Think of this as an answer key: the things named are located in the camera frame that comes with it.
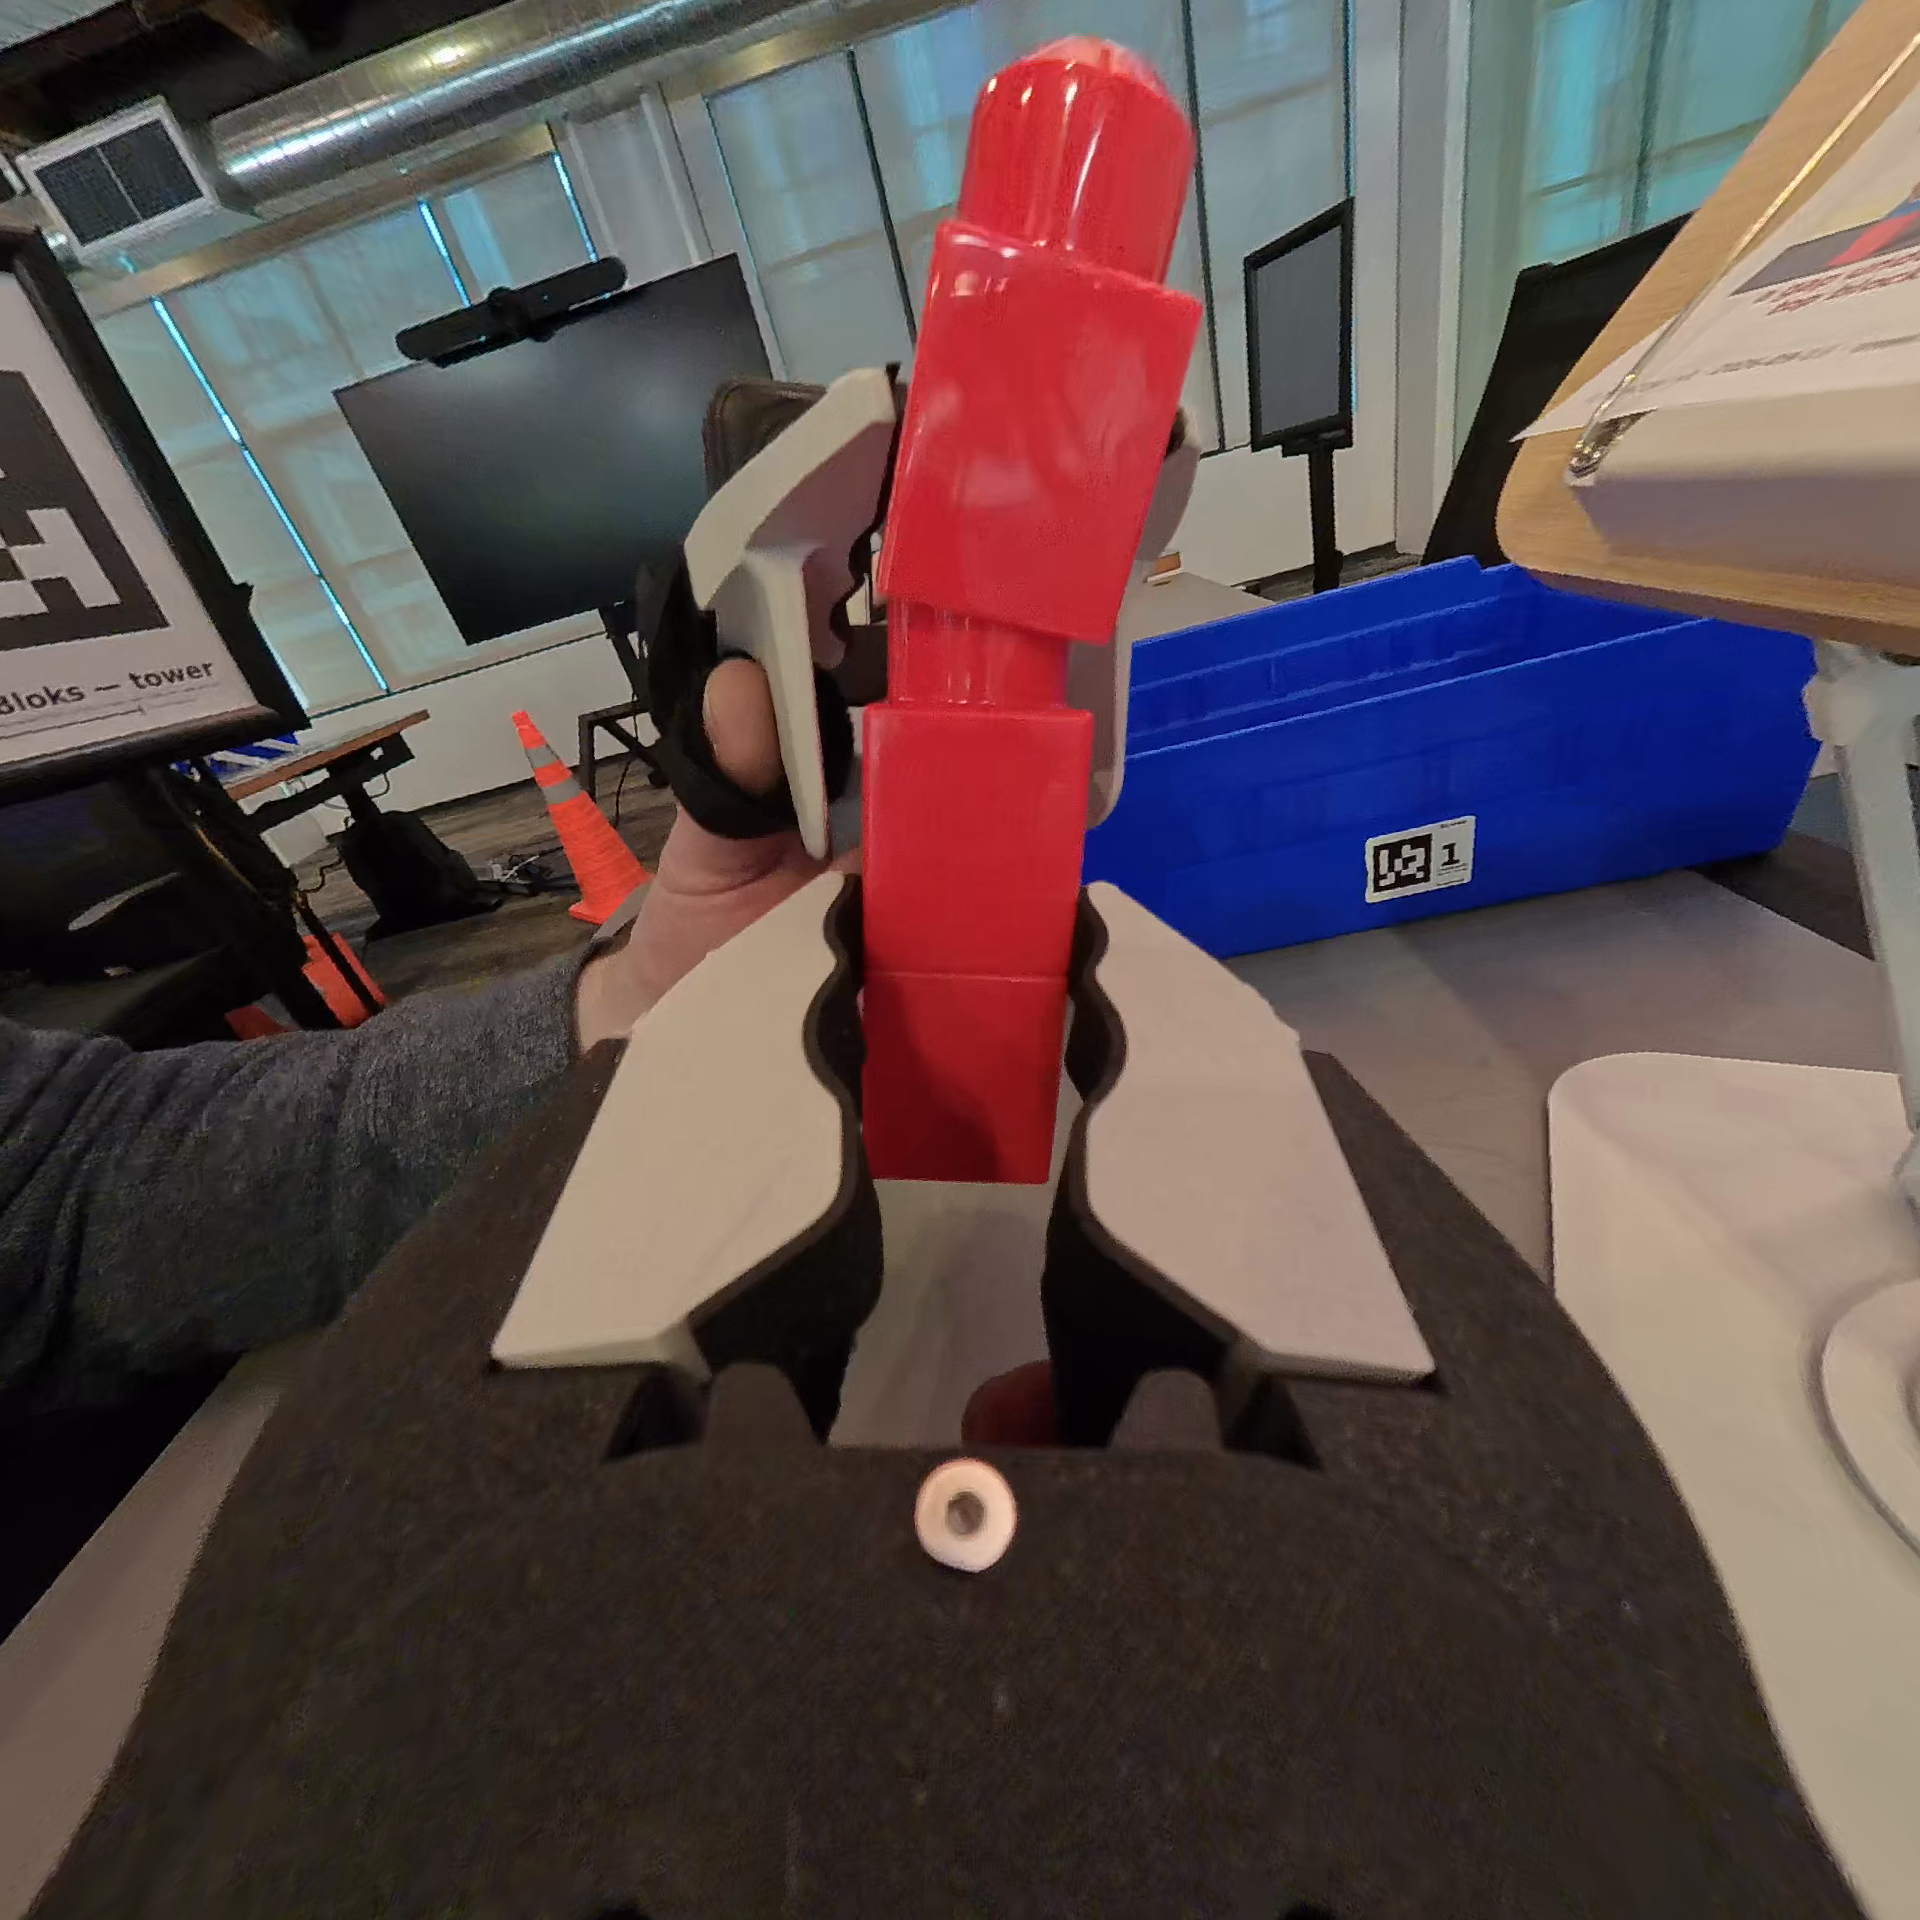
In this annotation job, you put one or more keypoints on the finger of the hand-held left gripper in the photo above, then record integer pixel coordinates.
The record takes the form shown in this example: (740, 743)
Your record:
(796, 481)
(1109, 720)

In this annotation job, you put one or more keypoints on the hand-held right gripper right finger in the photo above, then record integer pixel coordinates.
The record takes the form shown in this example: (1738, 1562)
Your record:
(1244, 1185)

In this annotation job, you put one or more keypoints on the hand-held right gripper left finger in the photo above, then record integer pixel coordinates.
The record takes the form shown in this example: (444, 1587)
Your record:
(691, 1171)

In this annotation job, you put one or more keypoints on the red toy block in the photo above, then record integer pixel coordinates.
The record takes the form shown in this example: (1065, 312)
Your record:
(1036, 451)
(973, 839)
(961, 1080)

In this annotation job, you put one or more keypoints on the blue plastic bin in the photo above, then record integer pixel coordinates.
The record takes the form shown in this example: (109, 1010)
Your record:
(1576, 809)

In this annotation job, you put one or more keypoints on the person's left forearm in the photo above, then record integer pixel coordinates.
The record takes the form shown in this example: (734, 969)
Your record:
(225, 1171)

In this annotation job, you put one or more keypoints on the grey desk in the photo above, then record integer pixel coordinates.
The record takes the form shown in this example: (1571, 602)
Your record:
(1424, 1019)

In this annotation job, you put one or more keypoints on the person's left hand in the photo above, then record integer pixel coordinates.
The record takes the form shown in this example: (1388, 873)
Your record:
(720, 915)

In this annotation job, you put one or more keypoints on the wooden edged side table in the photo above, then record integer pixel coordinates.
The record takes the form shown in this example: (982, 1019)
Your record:
(1201, 608)

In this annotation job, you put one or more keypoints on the large black television screen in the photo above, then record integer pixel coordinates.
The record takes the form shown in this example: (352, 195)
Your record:
(556, 464)

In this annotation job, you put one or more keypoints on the black display easel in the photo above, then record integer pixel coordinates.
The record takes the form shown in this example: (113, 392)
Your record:
(1324, 510)

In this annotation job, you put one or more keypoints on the orange traffic cone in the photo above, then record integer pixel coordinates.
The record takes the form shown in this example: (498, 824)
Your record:
(593, 855)
(339, 974)

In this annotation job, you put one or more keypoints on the black backpack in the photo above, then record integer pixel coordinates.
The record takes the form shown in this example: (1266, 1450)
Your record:
(405, 879)

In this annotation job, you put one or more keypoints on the black portrait display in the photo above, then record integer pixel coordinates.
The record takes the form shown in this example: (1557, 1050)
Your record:
(1301, 329)

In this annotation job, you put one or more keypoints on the wooden document holder board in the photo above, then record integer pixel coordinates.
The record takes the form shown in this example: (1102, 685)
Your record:
(1531, 510)

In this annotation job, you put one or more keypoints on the wooden table with black legs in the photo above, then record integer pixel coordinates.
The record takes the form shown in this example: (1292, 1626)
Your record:
(345, 739)

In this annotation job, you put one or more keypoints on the black sign easel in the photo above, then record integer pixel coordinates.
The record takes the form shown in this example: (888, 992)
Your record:
(246, 855)

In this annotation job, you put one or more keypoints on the blue striped box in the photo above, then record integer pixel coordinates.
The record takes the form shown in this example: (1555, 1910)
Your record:
(262, 758)

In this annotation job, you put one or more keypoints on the framed black white code sign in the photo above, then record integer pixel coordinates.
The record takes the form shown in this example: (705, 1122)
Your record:
(89, 523)

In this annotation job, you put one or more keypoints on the white air vent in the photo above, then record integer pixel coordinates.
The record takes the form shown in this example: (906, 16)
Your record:
(120, 173)

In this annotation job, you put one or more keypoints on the printed instruction sheet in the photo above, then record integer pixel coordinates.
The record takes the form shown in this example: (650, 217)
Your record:
(1798, 329)

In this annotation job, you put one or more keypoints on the black video bar camera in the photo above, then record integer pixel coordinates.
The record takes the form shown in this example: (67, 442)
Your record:
(509, 312)

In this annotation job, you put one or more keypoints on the silver ventilation duct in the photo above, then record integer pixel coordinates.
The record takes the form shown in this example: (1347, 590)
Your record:
(600, 105)

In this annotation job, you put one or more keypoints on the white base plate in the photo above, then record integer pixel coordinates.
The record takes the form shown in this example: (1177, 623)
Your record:
(1681, 1231)

